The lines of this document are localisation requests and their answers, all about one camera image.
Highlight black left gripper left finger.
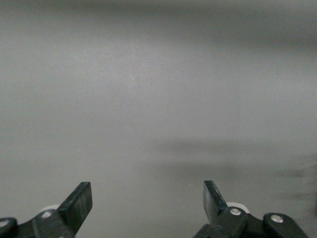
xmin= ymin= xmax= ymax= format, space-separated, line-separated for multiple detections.
xmin=0 ymin=181 xmax=93 ymax=238

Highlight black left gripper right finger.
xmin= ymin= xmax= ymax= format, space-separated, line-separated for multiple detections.
xmin=193 ymin=180 xmax=310 ymax=238

